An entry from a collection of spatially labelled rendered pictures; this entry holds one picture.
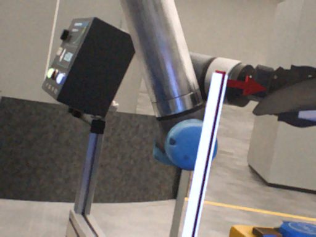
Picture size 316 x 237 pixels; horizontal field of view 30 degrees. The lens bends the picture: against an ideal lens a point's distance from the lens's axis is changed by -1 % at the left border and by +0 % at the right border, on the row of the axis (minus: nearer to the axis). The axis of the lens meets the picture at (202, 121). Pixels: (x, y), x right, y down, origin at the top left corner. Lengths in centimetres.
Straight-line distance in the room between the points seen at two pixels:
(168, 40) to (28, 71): 594
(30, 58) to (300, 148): 318
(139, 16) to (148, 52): 5
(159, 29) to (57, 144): 162
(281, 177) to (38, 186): 476
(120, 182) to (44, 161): 36
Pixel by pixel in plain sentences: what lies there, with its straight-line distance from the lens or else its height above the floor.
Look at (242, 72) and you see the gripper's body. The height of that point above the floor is 120.
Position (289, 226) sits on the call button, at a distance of 47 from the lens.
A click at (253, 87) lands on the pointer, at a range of 71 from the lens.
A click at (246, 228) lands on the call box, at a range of 48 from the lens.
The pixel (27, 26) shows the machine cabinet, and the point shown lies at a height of 129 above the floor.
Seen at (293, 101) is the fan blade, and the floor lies 117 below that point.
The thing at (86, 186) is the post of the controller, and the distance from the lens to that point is 121.
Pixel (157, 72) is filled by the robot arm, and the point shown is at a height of 117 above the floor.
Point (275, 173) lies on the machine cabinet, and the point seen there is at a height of 18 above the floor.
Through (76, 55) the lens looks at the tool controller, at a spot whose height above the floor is 117.
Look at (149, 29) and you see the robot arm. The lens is 85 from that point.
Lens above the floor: 119
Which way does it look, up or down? 5 degrees down
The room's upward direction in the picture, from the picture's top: 11 degrees clockwise
